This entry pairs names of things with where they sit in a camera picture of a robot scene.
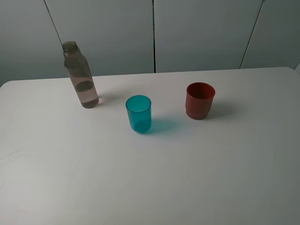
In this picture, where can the teal translucent plastic cup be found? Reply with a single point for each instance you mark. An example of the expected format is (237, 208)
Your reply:
(139, 113)

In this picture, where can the clear plastic water bottle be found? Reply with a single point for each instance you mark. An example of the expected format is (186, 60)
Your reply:
(80, 75)

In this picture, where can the red plastic cup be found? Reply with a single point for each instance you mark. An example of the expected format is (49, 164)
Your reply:
(199, 98)

